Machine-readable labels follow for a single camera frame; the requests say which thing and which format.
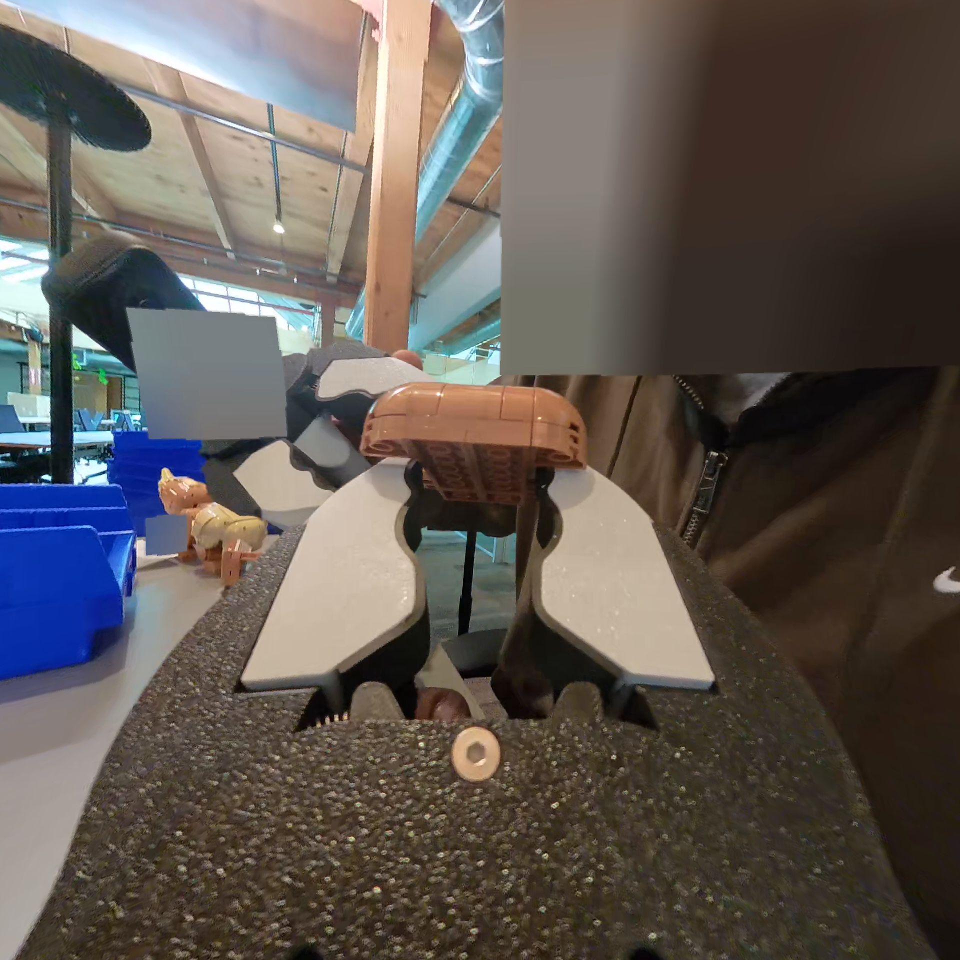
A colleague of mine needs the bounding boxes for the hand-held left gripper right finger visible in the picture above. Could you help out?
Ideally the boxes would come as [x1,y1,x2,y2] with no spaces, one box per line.
[531,459,720,693]

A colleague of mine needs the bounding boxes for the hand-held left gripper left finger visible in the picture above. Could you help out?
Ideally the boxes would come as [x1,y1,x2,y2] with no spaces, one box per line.
[240,455,427,696]

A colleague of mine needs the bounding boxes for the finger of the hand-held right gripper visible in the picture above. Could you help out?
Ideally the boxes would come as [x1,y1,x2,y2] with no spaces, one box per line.
[312,354,430,406]
[231,438,334,529]

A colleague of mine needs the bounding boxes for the brown lego assembly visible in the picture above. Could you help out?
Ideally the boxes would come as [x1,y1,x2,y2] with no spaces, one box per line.
[360,381,589,507]

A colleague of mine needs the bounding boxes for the large blue plastic bin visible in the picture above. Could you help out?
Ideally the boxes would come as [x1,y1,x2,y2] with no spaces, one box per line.
[0,483,141,682]

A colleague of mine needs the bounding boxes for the person's left hand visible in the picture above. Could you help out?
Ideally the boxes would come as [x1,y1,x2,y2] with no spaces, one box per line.
[413,686,471,724]

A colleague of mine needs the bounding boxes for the stacked blue plastic bins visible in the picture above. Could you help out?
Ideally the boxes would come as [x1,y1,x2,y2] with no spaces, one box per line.
[107,431,207,537]

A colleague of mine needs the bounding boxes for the brown hooded jacket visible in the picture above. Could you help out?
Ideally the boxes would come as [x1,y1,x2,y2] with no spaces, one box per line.
[518,368,960,949]

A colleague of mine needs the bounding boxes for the wooden pillar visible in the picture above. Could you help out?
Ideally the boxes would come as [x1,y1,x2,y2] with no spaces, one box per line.
[365,0,438,355]

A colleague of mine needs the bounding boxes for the silver ventilation duct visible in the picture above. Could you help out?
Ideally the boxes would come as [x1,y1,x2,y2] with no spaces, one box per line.
[347,0,507,343]

